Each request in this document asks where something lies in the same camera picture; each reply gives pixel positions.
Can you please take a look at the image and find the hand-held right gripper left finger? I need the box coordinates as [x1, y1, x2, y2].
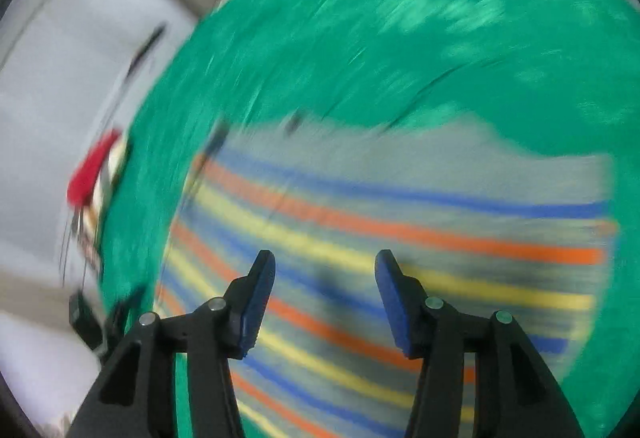
[65, 249, 277, 438]

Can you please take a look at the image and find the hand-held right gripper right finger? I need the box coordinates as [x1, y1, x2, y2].
[374, 249, 586, 438]

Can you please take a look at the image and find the striped knit sweater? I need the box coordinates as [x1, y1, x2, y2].
[155, 112, 622, 438]

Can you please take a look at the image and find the cream striped cloth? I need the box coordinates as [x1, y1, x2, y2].
[79, 140, 132, 271]

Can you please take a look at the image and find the red cloth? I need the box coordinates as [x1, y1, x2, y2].
[67, 130, 124, 209]

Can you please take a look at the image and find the white cabinet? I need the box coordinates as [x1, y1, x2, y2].
[0, 0, 202, 279]

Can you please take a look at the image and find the green blanket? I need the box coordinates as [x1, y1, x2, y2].
[96, 0, 640, 438]

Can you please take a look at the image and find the black cabinet handle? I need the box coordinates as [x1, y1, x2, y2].
[126, 24, 167, 76]

